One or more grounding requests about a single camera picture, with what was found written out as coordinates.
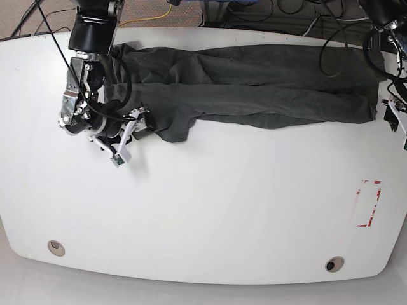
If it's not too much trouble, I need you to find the yellow cable on floor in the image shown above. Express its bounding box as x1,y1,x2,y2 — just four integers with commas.
116,4,174,29

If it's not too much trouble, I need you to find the right table cable grommet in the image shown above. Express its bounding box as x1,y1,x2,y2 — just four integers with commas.
325,257,345,273

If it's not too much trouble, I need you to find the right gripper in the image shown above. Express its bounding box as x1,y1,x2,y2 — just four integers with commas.
97,112,157,140

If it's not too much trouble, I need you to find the table cable grommet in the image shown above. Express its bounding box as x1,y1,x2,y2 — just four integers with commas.
47,240,66,257
325,257,345,273

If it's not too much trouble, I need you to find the red tape rectangle marking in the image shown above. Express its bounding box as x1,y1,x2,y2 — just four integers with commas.
352,180,383,227

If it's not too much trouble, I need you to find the dark grey t-shirt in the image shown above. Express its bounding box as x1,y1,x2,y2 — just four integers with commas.
115,43,384,143

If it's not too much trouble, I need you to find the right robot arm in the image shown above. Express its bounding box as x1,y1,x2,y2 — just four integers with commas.
59,1,156,138

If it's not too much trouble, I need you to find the white cable on floor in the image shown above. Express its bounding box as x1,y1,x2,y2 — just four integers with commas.
300,13,387,38

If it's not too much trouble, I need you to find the left table cable grommet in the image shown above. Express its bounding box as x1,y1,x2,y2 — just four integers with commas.
47,240,66,257

